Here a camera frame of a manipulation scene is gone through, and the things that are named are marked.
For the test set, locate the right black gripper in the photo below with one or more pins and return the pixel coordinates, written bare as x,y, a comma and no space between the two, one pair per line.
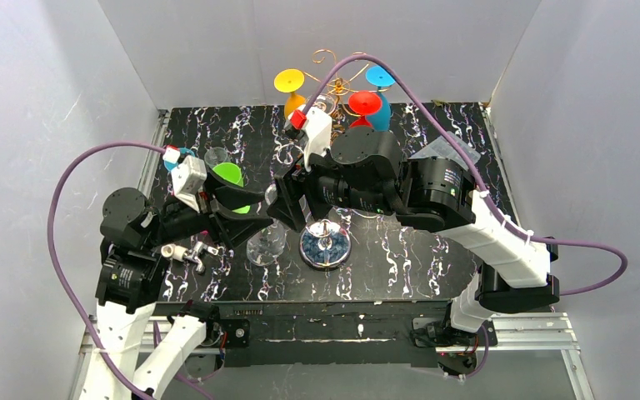
296,195

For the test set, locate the clear wine glass rear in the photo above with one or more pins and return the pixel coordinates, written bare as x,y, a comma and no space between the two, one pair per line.
325,103

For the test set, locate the silver wire glass rack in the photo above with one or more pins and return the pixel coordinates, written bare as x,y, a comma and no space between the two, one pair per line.
325,243

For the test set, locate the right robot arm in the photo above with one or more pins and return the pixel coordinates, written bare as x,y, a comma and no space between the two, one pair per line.
437,195

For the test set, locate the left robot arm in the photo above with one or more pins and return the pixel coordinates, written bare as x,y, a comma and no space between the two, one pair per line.
132,274

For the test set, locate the clear wine glass front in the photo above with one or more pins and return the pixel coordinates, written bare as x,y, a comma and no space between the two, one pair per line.
265,246

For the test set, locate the clear plastic screw box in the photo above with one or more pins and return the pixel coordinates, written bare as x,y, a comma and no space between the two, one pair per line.
442,148

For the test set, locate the blue wine glass rear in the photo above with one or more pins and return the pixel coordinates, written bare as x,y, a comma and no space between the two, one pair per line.
381,79

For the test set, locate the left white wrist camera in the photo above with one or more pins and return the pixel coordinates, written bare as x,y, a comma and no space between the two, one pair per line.
187,181

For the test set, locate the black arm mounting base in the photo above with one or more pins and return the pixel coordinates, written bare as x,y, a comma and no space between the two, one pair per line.
357,332

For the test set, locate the gold wire glass rack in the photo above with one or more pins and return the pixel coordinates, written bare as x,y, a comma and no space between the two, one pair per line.
338,86

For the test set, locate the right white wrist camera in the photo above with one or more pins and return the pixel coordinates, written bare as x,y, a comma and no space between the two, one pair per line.
315,127

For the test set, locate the red wine glass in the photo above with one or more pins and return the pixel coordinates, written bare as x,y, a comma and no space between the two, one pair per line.
364,104

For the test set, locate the clear patterned wine glass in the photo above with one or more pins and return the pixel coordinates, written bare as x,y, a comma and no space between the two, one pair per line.
216,155

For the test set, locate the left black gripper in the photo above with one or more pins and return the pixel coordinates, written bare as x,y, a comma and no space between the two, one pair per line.
209,206

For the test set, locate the green wine glass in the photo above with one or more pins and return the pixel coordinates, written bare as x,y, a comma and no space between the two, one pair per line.
230,172

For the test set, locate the chrome faucet tap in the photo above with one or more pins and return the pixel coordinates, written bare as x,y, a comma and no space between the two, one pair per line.
190,257

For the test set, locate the teal blue wine glass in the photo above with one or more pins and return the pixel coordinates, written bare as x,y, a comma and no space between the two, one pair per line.
184,153

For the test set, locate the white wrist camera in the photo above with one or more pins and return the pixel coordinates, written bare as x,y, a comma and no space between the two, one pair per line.
187,181
315,127

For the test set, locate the yellow orange wine glass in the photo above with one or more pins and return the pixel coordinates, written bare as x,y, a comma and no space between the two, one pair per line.
289,81

